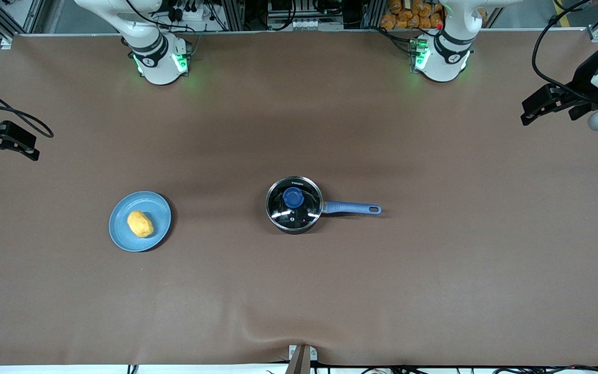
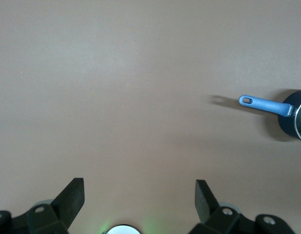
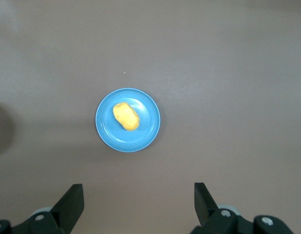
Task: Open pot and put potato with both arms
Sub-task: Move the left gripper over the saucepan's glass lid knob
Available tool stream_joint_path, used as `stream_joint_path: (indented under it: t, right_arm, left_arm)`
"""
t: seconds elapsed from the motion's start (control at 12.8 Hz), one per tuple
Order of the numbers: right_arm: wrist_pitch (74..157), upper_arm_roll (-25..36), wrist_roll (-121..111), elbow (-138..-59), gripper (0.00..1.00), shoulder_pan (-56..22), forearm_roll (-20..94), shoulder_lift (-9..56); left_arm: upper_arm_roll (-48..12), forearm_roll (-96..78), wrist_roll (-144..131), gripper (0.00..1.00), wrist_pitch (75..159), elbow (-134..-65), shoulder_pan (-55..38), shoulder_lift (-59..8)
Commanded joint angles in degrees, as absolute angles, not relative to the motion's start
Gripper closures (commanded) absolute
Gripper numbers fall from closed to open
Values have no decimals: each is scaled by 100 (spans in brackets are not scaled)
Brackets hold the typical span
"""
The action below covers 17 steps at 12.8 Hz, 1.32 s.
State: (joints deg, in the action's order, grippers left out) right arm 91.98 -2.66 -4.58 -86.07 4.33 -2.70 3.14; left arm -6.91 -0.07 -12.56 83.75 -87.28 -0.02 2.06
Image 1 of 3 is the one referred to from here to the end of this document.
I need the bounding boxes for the white power strip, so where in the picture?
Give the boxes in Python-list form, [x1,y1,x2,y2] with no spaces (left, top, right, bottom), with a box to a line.
[267,18,321,31]

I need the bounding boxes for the black pot with blue handle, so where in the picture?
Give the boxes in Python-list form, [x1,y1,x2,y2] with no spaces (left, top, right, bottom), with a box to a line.
[265,176,382,235]

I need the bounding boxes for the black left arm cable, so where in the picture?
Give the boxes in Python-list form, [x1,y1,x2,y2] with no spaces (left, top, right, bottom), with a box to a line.
[532,0,598,90]

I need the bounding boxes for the orange snack packets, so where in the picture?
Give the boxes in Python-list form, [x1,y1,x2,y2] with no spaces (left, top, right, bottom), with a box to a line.
[380,0,446,30]

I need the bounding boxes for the metal bracket with post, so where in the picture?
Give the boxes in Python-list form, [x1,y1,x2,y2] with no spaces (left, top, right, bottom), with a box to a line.
[288,344,318,374]

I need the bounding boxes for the glass lid with blue knob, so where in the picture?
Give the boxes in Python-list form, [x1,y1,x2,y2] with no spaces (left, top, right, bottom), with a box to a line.
[266,177,324,232]

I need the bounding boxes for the brown table mat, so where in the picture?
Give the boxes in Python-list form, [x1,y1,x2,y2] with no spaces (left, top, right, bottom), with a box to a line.
[0,29,598,367]

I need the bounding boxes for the blue plate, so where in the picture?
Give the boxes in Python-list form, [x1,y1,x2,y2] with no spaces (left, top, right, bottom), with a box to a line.
[108,191,173,253]

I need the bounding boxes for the yellow potato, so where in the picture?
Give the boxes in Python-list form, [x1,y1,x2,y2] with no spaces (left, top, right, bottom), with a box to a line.
[127,210,155,238]

